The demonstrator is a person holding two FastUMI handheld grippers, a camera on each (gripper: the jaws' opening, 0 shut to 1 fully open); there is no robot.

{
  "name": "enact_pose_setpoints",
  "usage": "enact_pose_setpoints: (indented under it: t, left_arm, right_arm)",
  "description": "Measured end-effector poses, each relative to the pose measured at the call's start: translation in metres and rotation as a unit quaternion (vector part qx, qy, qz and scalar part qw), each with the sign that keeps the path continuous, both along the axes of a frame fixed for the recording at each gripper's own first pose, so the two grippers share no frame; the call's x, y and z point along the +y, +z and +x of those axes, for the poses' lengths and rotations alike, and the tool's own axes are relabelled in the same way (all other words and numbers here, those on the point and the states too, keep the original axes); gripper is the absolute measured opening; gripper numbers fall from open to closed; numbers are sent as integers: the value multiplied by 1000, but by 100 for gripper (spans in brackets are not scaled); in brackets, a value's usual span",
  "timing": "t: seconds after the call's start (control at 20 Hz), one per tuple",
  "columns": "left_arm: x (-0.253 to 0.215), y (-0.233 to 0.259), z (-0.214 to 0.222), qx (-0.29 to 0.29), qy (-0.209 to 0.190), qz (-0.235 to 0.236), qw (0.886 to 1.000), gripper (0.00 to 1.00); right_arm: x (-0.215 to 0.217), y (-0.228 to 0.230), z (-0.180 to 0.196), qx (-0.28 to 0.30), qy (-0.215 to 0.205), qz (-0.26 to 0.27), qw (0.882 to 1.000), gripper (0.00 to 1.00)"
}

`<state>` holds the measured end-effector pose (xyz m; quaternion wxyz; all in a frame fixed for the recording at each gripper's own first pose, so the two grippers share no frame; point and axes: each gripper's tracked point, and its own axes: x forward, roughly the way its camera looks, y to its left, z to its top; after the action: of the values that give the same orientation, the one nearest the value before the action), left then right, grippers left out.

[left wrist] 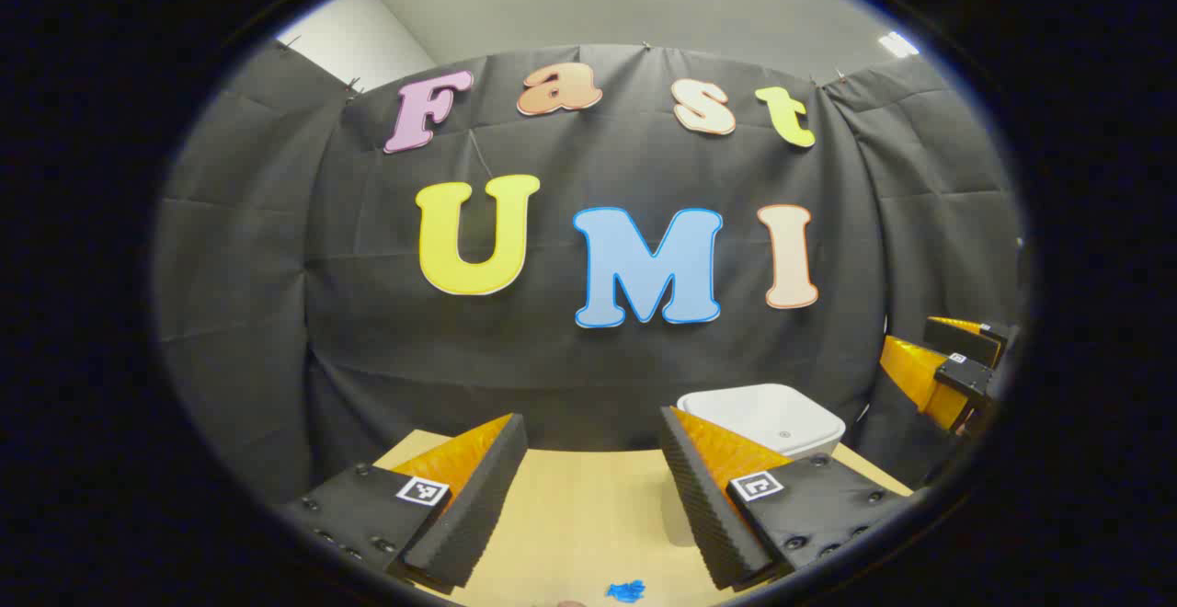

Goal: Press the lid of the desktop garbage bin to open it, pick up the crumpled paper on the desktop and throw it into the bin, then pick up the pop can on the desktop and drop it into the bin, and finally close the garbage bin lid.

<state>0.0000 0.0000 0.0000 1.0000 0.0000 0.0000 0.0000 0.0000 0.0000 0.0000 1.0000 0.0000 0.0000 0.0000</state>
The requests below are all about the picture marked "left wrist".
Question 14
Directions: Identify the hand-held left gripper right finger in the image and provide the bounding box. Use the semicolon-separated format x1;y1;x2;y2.
658;405;916;591

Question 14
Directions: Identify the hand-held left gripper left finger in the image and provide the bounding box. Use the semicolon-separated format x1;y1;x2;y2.
280;412;530;594

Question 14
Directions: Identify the white desktop garbage bin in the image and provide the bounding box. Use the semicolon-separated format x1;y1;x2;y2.
677;384;847;459

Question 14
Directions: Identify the wooden desktop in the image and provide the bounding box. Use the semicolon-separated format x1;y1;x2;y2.
372;429;916;607

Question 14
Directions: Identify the black backdrop cloth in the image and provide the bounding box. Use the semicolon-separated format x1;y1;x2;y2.
152;41;1026;507

